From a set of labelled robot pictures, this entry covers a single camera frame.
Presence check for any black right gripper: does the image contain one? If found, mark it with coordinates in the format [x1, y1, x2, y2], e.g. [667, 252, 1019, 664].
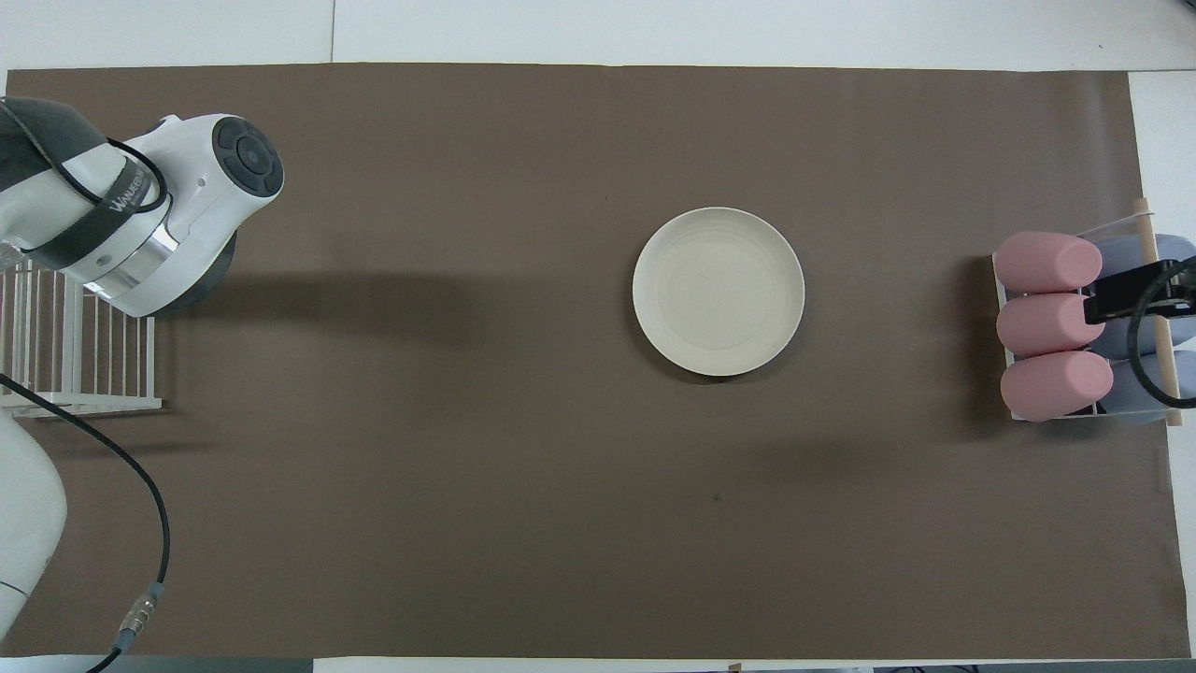
[1084, 259, 1196, 326]

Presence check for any cream round plate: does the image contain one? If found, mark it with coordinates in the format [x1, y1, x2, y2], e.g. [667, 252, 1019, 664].
[633, 208, 805, 378]

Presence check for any blue plastic cup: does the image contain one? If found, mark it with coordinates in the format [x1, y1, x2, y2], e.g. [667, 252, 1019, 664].
[1103, 351, 1196, 426]
[1093, 234, 1196, 298]
[1089, 294, 1196, 361]

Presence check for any pink plastic cup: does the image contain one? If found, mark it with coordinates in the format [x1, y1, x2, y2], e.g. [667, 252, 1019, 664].
[993, 232, 1103, 294]
[996, 293, 1107, 358]
[1000, 351, 1115, 422]

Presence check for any cup rack with wooden dowel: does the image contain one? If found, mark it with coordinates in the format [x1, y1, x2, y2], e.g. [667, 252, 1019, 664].
[990, 197, 1186, 429]

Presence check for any brown table mat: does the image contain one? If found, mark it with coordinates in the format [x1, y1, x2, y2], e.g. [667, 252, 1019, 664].
[0, 63, 1192, 660]

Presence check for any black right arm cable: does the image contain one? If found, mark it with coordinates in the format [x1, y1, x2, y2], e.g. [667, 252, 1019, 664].
[1125, 256, 1196, 410]

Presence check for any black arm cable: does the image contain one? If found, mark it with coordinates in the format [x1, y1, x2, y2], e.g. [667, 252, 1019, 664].
[1125, 256, 1196, 410]
[0, 96, 172, 673]

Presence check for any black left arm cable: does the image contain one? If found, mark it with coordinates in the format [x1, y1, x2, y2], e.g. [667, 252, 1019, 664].
[0, 96, 172, 673]

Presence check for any white wire dish rack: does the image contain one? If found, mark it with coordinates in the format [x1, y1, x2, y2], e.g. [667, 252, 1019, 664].
[0, 257, 163, 419]

